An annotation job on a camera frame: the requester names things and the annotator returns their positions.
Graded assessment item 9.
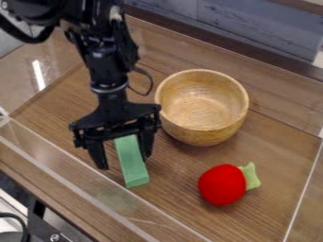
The green rectangular block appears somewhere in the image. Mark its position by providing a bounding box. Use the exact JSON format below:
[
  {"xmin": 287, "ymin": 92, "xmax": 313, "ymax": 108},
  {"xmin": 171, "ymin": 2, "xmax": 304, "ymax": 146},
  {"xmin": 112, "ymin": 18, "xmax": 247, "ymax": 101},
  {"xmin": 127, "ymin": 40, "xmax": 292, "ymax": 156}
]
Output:
[{"xmin": 113, "ymin": 135, "xmax": 149, "ymax": 188}]

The clear acrylic tray wall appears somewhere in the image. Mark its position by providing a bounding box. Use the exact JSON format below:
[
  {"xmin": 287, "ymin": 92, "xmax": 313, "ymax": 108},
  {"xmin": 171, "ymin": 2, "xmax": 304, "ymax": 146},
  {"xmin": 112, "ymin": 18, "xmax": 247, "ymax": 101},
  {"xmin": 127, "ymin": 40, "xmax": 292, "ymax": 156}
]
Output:
[{"xmin": 0, "ymin": 108, "xmax": 211, "ymax": 242}]

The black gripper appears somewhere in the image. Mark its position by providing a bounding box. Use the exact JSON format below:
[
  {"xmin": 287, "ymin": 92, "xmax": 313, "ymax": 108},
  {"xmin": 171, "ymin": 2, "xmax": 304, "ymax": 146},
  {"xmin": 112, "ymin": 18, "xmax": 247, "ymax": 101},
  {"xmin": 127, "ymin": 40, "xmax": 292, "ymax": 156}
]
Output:
[{"xmin": 69, "ymin": 90, "xmax": 161, "ymax": 169}]

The black cable under table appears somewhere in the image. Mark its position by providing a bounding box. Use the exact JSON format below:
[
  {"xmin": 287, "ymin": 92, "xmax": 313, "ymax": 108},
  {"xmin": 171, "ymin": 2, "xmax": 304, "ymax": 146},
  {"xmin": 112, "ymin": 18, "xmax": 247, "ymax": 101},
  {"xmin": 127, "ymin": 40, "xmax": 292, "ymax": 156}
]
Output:
[{"xmin": 0, "ymin": 212, "xmax": 33, "ymax": 242}]

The black table frame bracket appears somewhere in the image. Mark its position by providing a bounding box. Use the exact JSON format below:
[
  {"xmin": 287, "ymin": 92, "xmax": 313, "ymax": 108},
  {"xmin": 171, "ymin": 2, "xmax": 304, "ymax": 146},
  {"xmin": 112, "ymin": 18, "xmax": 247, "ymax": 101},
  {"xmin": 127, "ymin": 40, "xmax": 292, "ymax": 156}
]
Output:
[{"xmin": 26, "ymin": 199, "xmax": 73, "ymax": 242}]

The brown wooden bowl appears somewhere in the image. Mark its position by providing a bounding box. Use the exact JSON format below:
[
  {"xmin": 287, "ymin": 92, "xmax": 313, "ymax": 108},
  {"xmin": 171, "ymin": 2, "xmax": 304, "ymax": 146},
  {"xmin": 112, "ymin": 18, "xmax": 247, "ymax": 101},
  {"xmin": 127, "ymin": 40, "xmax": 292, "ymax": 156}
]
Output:
[{"xmin": 155, "ymin": 69, "xmax": 249, "ymax": 147}]

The red plush tomato toy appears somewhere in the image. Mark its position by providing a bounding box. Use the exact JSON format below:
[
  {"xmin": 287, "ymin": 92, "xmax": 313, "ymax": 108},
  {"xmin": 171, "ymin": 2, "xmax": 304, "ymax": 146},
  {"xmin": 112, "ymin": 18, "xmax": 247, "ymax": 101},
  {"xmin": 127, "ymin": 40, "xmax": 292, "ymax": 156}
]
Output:
[{"xmin": 197, "ymin": 162, "xmax": 261, "ymax": 206}]

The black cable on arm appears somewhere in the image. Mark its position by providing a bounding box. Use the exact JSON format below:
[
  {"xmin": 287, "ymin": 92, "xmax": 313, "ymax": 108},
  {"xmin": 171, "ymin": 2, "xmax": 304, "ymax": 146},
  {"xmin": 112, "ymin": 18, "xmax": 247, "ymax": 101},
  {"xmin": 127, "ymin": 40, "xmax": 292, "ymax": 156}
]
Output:
[{"xmin": 125, "ymin": 66, "xmax": 155, "ymax": 97}]

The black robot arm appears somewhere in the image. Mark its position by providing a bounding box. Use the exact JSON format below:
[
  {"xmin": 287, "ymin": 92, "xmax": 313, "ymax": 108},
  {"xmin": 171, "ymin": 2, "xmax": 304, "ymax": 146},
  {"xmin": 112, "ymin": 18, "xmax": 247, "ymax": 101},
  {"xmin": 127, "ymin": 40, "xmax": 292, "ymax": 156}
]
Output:
[{"xmin": 0, "ymin": 0, "xmax": 161, "ymax": 169}]

